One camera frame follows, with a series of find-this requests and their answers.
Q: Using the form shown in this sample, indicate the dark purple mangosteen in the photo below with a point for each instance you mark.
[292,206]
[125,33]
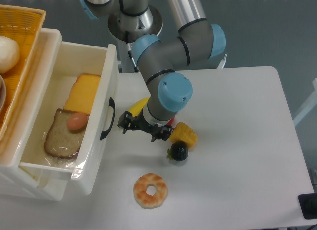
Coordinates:
[178,151]

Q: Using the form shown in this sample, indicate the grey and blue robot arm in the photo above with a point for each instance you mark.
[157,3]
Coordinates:
[157,61]

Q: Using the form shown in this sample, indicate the yellow banana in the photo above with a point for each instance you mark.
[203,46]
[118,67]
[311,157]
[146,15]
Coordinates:
[136,108]

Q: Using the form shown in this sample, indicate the red bell pepper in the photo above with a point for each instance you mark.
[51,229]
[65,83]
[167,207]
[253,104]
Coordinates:
[170,122]

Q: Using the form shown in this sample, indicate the brown bread slice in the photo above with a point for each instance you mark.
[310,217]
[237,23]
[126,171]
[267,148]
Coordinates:
[60,142]

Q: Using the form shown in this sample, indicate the white table frame bracket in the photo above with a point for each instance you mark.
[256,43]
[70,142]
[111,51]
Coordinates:
[222,62]

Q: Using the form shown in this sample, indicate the white drawer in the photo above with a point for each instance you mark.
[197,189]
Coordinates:
[72,61]

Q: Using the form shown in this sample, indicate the yellow wicker basket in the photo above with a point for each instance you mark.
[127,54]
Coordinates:
[21,26]

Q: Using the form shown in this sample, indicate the brown egg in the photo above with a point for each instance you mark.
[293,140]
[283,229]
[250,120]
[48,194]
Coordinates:
[77,121]

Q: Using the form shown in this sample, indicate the yellow toast slice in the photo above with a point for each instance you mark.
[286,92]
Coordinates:
[82,94]

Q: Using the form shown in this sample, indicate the white round bun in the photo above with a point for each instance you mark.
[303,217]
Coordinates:
[9,54]

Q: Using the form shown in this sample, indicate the black top drawer handle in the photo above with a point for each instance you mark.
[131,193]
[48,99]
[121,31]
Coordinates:
[110,117]

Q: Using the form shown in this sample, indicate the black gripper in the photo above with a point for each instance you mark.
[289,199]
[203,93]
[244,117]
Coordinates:
[129,122]

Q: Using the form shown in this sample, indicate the black device at edge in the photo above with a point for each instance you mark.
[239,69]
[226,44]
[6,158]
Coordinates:
[308,204]

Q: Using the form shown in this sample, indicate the yellow bell pepper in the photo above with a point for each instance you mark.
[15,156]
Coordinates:
[183,132]

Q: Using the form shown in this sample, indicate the white drawer cabinet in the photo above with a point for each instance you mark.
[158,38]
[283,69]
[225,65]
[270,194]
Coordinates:
[14,180]

